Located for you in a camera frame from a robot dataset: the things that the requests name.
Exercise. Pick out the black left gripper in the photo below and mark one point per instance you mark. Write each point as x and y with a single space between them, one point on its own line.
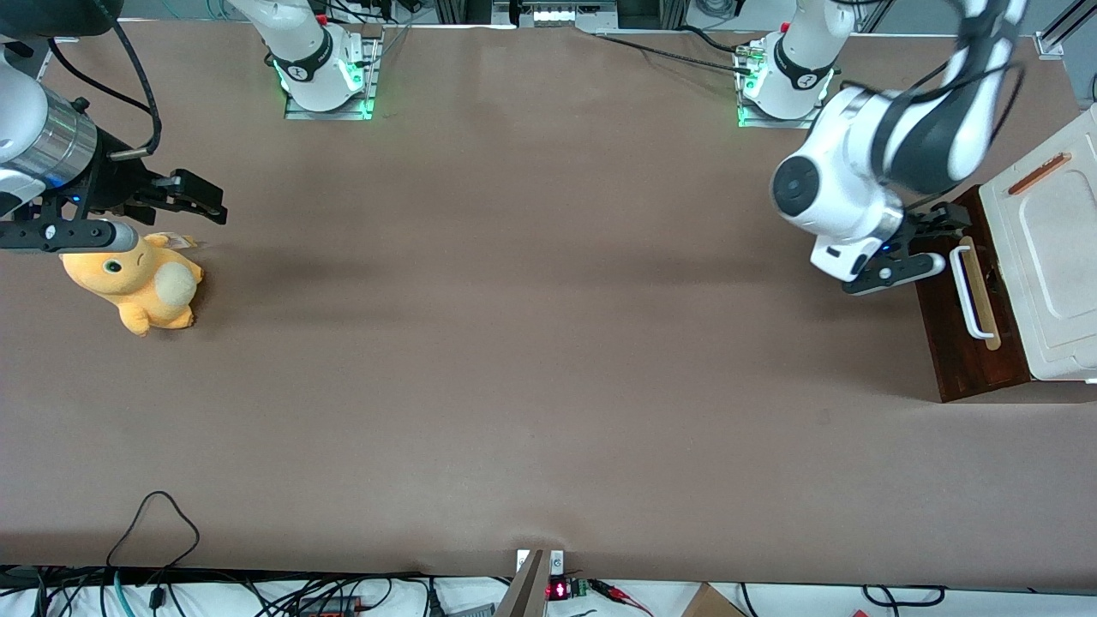
924 222

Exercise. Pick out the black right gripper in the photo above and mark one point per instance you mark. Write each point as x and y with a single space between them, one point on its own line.
114 183

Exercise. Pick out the dark wood drawer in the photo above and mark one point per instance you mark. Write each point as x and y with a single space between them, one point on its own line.
951 360

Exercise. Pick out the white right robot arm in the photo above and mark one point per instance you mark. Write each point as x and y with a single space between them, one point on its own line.
308 51

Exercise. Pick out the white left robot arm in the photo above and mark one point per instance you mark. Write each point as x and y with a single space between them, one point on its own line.
836 163

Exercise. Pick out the white drawer cabinet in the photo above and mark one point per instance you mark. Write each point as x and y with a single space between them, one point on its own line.
1063 257

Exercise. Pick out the brown bar on cabinet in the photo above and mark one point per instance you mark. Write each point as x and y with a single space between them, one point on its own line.
1039 174

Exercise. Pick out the orange dragon plush toy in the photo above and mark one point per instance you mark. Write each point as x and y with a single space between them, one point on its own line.
146 291

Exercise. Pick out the lit rack device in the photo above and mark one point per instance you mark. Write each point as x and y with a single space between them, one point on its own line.
557 13

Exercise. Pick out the black and orange box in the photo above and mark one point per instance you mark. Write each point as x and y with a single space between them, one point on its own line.
330 607

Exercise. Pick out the brown cardboard piece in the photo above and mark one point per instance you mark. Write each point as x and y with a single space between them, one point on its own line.
707 604

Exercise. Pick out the red clip lead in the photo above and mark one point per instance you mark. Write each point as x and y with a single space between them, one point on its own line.
613 590

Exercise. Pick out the red LED display module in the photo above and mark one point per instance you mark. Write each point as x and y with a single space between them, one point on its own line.
559 590

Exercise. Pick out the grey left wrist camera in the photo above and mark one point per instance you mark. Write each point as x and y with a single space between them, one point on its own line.
900 270

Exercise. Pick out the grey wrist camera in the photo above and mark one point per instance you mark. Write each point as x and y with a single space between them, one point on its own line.
111 236
900 270

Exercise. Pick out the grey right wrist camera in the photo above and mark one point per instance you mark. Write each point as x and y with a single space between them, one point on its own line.
111 236

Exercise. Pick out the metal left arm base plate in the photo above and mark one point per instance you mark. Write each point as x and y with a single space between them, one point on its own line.
797 123

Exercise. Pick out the aluminium frame extrusion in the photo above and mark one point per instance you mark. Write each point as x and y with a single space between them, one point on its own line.
1050 43

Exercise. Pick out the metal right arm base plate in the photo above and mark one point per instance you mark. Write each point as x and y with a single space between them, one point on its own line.
370 77

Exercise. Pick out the small white bracket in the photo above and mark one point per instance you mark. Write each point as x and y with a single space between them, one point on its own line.
557 562
523 561

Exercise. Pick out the brown camera stand post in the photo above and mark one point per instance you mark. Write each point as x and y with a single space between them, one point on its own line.
524 591

